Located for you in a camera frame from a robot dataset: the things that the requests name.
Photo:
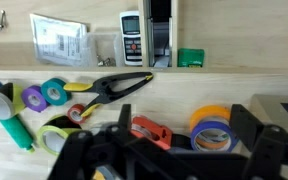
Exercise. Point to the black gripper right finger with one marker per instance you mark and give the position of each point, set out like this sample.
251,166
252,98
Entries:
267,146

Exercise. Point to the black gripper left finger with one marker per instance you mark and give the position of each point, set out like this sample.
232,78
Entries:
84,150

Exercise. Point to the small red tape roll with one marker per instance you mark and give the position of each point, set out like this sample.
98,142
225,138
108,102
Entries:
70,111

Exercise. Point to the large yellow black tape roll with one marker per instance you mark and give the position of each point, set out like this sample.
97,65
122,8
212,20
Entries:
42,133

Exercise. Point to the blue tape roll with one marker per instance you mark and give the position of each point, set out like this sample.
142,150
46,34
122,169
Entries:
214,125

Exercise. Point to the orange tape roll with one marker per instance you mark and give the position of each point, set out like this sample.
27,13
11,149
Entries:
207,111

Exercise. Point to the teal tape roll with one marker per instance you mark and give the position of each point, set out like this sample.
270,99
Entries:
45,87

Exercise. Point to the purple tape roll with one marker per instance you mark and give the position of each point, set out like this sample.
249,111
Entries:
26,96

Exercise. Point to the empty wooden drawer white front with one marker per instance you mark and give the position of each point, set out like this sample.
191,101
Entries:
244,33

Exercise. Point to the wooden drawer with supplies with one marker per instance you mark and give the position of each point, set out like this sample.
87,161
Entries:
10,50

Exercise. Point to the black yellow spring clamp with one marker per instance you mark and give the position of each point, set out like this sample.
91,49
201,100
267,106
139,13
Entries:
107,88

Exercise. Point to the clear plastic box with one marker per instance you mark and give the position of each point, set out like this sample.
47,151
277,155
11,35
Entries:
100,46

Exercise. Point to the silver plastic bag with label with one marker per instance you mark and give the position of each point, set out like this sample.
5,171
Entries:
57,40

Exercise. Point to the small green box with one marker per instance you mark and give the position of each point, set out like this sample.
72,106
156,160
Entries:
190,57

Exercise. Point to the white remote control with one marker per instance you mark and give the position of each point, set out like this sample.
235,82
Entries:
131,36

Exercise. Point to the grey duct tape roll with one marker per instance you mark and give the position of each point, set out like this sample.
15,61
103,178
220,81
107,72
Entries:
109,173

